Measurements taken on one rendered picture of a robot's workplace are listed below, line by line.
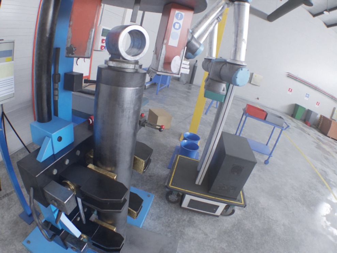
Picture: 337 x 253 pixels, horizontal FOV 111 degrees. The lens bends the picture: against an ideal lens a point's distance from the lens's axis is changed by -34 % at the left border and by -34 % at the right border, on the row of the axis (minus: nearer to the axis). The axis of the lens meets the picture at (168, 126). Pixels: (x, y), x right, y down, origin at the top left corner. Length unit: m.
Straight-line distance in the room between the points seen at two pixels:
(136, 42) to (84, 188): 0.67
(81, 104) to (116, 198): 0.80
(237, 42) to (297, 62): 11.82
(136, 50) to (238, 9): 0.80
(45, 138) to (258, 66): 11.65
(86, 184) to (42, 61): 0.56
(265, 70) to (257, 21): 3.21
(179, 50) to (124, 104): 0.33
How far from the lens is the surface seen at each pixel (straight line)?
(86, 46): 0.69
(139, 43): 0.77
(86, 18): 0.70
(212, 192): 1.91
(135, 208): 1.31
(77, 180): 0.82
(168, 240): 1.64
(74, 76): 0.97
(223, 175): 1.77
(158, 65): 0.74
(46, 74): 0.84
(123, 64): 0.67
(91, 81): 1.01
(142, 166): 0.98
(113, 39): 0.70
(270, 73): 12.13
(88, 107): 1.28
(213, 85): 1.39
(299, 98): 13.31
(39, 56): 0.83
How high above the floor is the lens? 1.56
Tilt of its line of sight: 23 degrees down
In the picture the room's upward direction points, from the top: 13 degrees clockwise
